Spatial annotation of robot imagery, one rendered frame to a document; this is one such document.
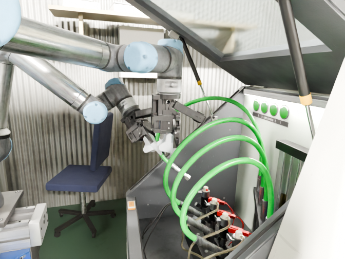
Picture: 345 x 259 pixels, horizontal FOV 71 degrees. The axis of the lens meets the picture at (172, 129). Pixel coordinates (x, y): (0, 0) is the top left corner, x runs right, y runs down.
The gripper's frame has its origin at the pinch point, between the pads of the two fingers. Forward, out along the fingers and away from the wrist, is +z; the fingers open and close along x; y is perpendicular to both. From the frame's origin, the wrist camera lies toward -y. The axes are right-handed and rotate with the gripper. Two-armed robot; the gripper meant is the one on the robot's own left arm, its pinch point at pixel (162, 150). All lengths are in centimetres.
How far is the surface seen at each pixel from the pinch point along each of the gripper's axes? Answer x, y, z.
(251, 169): -30.8, -17.5, 24.4
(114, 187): -159, 144, -37
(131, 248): 13.7, 21.8, 21.9
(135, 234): 7.4, 22.6, 19.2
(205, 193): 1.9, -5.0, 21.0
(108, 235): -108, 138, 7
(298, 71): 34, -44, 11
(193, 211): 11.2, -2.2, 23.0
